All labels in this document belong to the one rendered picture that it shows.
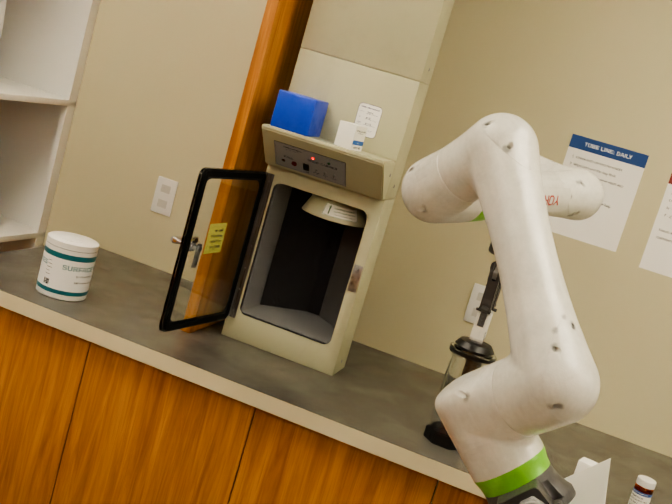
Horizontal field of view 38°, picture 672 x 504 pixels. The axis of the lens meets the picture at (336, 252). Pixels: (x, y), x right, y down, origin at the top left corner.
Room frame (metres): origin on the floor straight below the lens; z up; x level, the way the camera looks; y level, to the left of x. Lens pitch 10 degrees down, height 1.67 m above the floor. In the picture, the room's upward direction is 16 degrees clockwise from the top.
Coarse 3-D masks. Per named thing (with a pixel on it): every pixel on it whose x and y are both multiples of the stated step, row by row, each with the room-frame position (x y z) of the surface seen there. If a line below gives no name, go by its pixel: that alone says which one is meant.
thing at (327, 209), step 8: (312, 200) 2.47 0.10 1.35; (320, 200) 2.46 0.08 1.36; (328, 200) 2.45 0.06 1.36; (304, 208) 2.48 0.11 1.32; (312, 208) 2.45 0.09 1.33; (320, 208) 2.44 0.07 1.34; (328, 208) 2.44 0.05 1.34; (336, 208) 2.44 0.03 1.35; (344, 208) 2.44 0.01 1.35; (352, 208) 2.45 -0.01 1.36; (320, 216) 2.43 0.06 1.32; (328, 216) 2.43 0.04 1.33; (336, 216) 2.43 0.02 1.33; (344, 216) 2.44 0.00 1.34; (352, 216) 2.45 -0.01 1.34; (360, 216) 2.47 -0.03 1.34; (344, 224) 2.43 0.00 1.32; (352, 224) 2.44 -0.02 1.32; (360, 224) 2.46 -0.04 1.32
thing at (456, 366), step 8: (456, 344) 2.15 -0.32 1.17; (464, 352) 2.10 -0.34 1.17; (456, 360) 2.11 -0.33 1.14; (464, 360) 2.10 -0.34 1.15; (488, 360) 2.10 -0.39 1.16; (448, 368) 2.13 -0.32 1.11; (456, 368) 2.11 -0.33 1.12; (464, 368) 2.10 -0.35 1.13; (472, 368) 2.10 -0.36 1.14; (448, 376) 2.12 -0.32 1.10; (456, 376) 2.10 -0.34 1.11; (432, 416) 2.13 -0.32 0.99; (432, 424) 2.12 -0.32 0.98; (440, 424) 2.10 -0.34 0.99; (440, 432) 2.10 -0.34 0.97
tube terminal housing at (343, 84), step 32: (320, 64) 2.45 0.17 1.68; (352, 64) 2.43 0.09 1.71; (320, 96) 2.44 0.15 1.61; (352, 96) 2.42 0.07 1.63; (384, 96) 2.40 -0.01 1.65; (416, 96) 2.39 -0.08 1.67; (384, 128) 2.39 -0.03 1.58; (320, 192) 2.42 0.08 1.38; (352, 192) 2.40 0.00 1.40; (384, 224) 2.45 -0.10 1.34; (256, 320) 2.44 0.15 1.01; (352, 320) 2.42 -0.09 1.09; (288, 352) 2.41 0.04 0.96; (320, 352) 2.39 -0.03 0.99
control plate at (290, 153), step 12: (276, 144) 2.37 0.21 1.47; (276, 156) 2.40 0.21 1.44; (288, 156) 2.38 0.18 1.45; (300, 156) 2.36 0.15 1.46; (312, 156) 2.35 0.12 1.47; (324, 156) 2.33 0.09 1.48; (300, 168) 2.40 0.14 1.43; (312, 168) 2.38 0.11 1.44; (324, 168) 2.36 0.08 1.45; (336, 168) 2.34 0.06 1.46; (336, 180) 2.37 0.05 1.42
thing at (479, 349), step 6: (462, 336) 2.16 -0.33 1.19; (456, 342) 2.13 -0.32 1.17; (462, 342) 2.12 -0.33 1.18; (468, 342) 2.11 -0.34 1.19; (474, 342) 2.13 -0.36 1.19; (462, 348) 2.12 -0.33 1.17; (468, 348) 2.10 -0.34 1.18; (474, 348) 2.10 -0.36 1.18; (480, 348) 2.10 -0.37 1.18; (486, 348) 2.11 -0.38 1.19; (492, 348) 2.14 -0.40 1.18; (474, 354) 2.10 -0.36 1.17; (480, 354) 2.10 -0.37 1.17; (486, 354) 2.10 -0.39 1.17; (492, 354) 2.12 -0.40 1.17
